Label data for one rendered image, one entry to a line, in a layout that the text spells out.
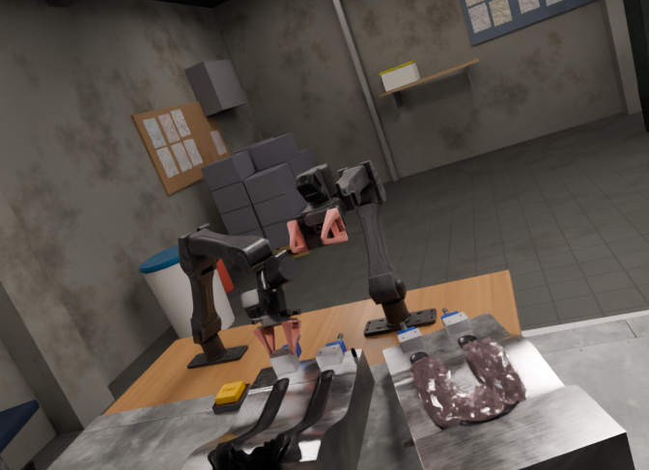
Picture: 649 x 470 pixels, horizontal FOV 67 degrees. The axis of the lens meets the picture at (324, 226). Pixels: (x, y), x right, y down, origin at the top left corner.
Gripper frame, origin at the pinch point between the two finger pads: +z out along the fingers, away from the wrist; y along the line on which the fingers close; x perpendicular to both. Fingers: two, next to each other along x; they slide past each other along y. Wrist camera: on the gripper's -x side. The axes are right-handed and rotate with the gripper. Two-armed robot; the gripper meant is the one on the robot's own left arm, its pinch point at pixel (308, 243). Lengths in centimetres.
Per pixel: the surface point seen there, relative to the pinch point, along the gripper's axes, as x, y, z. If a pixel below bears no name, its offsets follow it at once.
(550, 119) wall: 116, 107, -610
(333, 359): 29.6, -8.2, -7.9
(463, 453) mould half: 28.2, 20.4, 23.3
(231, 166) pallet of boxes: 16, -213, -371
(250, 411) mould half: 31.2, -24.9, 3.8
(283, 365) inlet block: 28.7, -20.3, -7.6
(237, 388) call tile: 36, -39, -13
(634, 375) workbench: 40, 47, -3
